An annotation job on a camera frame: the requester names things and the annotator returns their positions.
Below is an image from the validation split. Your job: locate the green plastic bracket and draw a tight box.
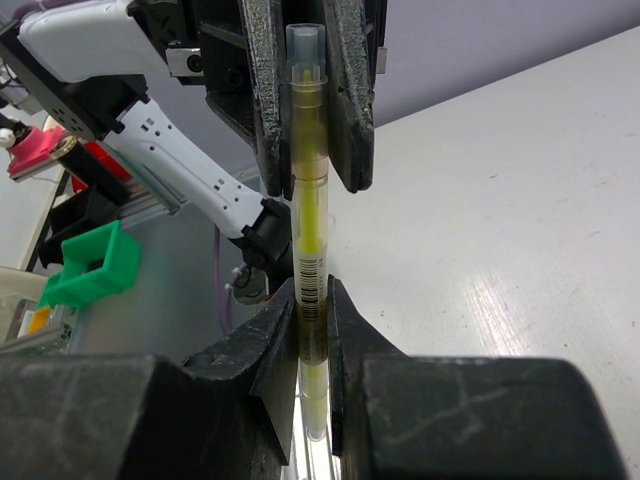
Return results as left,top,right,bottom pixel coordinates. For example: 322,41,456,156
38,220,141,307

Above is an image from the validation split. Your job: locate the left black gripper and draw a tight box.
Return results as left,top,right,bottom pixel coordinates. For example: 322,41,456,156
172,1,387,199

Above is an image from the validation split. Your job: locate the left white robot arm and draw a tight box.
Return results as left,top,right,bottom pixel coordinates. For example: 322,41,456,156
1,1,387,283

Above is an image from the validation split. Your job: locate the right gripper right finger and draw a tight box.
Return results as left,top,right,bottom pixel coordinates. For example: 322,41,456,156
327,278,628,479

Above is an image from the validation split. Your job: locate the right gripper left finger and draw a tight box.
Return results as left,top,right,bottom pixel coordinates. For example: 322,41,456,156
1,282,298,479

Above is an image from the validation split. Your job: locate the yellow highlighter pen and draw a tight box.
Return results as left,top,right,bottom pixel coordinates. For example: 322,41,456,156
291,64,333,444

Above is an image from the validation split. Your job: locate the pink taped clamp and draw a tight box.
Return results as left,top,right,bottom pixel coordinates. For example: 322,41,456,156
1,126,69,182

